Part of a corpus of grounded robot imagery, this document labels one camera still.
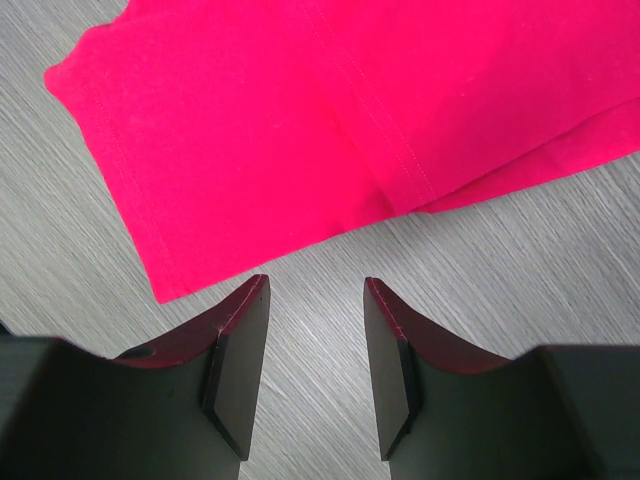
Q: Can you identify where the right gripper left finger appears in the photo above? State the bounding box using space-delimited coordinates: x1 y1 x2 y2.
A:
1 275 270 479

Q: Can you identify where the red t shirt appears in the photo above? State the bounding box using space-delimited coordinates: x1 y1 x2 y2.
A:
44 1 639 303

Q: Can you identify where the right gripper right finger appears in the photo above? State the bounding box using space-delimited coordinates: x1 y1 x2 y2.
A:
363 278 639 479

